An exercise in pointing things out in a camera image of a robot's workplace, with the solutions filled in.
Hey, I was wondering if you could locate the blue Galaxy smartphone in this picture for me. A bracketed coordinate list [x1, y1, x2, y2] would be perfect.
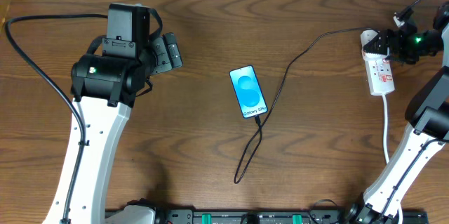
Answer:
[229, 65, 268, 119]

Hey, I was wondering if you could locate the black USB charging cable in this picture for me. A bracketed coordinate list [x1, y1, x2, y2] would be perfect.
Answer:
[233, 26, 378, 185]

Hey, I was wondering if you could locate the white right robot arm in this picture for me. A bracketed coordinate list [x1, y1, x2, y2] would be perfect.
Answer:
[343, 3, 448, 223]

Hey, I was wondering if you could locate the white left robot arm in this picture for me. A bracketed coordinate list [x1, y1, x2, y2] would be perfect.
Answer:
[44, 4, 182, 223]

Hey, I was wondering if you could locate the white power strip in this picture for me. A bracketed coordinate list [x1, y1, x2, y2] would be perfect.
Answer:
[362, 51, 395, 96]

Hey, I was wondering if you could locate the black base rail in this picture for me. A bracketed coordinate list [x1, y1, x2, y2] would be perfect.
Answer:
[105, 209, 429, 224]

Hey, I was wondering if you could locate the white power strip cord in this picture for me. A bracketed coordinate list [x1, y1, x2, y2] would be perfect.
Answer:
[381, 93, 404, 224]

